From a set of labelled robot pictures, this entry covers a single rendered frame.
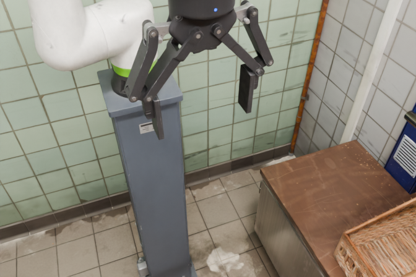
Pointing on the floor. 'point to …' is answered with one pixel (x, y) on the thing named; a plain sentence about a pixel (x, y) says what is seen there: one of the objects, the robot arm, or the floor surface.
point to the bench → (320, 206)
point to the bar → (411, 117)
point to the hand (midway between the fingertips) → (202, 114)
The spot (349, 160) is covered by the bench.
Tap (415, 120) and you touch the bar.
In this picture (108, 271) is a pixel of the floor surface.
